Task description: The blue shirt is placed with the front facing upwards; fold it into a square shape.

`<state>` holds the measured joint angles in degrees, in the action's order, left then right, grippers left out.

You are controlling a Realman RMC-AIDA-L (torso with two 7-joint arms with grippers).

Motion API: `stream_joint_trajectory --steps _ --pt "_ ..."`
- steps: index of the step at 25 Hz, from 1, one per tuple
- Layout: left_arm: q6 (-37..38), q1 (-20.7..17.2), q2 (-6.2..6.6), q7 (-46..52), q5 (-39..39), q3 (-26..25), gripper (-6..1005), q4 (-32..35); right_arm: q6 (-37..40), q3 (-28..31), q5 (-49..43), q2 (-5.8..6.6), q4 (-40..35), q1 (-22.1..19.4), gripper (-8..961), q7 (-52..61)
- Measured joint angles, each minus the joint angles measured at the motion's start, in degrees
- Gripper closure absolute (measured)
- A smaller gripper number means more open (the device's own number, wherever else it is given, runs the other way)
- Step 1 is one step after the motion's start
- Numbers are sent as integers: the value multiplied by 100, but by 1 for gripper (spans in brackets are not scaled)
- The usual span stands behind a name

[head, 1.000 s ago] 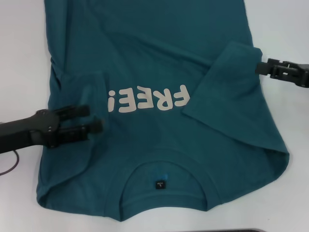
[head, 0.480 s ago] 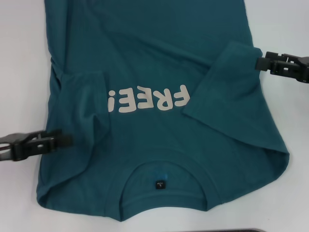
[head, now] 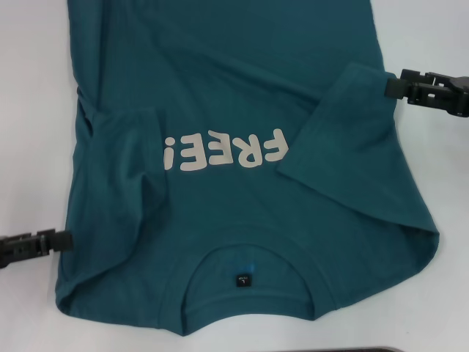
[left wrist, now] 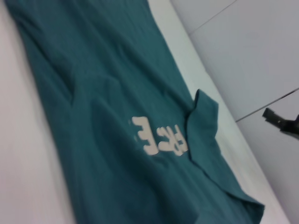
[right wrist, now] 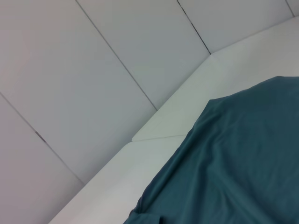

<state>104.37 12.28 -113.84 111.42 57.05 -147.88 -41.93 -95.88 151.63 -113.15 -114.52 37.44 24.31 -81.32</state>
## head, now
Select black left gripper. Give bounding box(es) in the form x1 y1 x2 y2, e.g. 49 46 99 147
0 228 74 269

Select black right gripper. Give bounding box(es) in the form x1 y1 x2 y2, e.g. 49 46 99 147
386 68 469 118

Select teal T-shirt with beige print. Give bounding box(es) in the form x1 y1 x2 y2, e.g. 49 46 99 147
54 0 441 328

